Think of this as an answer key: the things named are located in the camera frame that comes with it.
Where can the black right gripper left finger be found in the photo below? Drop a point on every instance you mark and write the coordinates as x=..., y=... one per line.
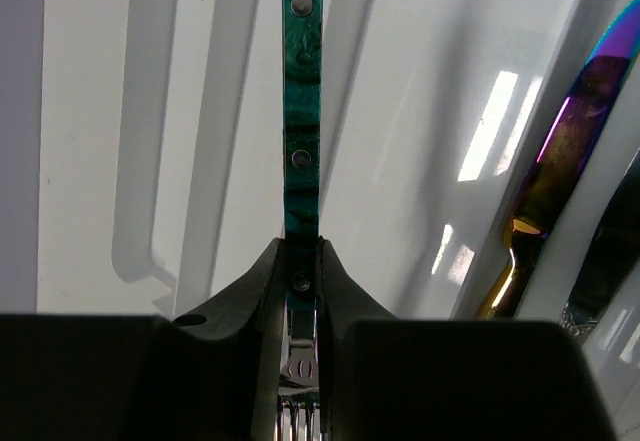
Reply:
x=210, y=374

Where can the iridescent rainbow knife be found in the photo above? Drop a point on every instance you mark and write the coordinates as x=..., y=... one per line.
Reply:
x=562, y=158

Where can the dark ornate handled knife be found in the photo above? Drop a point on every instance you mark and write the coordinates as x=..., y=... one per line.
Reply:
x=612, y=253

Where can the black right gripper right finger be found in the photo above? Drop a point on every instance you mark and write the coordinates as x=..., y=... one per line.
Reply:
x=386, y=378

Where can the green handled fork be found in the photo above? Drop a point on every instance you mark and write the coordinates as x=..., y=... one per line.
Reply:
x=299, y=395

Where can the white cutlery tray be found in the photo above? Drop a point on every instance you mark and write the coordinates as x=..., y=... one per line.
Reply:
x=161, y=144

